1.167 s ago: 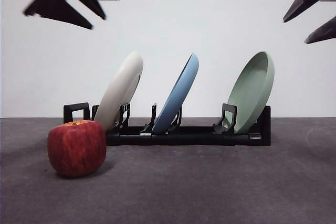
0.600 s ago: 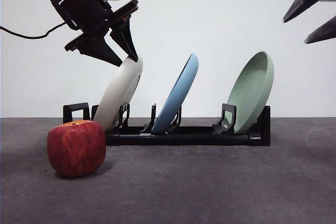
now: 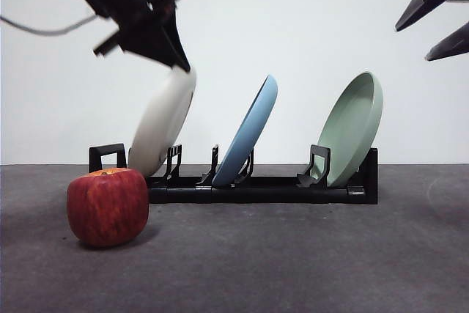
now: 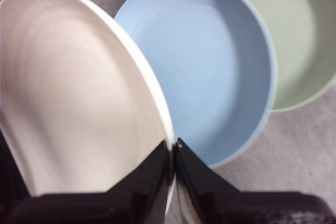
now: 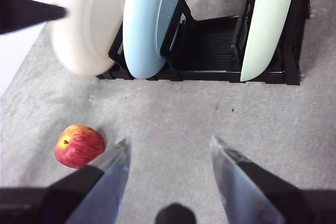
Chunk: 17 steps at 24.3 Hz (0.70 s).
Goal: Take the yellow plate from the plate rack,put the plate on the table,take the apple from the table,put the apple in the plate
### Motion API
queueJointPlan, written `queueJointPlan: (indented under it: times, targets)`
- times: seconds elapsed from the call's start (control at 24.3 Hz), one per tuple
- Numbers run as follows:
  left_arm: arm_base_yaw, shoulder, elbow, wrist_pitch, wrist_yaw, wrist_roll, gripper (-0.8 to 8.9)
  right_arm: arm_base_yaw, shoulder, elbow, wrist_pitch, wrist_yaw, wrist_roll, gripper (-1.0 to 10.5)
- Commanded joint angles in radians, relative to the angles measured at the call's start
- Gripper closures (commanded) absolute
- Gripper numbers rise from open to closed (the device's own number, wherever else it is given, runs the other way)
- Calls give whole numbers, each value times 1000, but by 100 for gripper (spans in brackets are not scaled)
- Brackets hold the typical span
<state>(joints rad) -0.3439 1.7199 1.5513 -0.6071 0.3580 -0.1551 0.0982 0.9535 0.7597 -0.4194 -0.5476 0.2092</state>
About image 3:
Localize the pale cream round plate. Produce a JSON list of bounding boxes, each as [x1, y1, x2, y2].
[[128, 67, 198, 178]]

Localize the green round plate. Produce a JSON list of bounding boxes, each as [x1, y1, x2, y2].
[[317, 72, 385, 188]]

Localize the thin grey cable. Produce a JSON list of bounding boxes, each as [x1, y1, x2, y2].
[[0, 12, 98, 37]]

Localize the blue round plate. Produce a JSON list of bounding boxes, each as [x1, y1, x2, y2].
[[211, 74, 279, 188]]

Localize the black plate rack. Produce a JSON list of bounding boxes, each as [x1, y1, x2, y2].
[[89, 142, 380, 205]]

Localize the red apple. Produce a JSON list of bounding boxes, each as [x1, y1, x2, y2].
[[66, 167, 150, 248]]

